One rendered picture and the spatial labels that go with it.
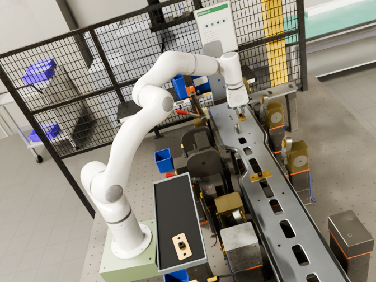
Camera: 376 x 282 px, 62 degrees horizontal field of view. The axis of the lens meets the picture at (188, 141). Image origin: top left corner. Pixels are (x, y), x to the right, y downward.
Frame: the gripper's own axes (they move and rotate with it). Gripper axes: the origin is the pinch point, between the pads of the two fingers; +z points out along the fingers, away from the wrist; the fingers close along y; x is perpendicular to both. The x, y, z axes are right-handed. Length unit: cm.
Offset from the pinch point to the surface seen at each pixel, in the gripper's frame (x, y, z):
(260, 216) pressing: -66, -11, 3
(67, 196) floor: 105, -168, 103
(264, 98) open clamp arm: -7.1, 11.6, -7.9
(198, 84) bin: 35.3, -15.4, -5.5
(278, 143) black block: -21.9, 11.3, 9.7
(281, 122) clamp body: -8.4, 18.2, 7.9
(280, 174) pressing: -48.6, 2.4, 3.1
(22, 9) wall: 284, -183, -50
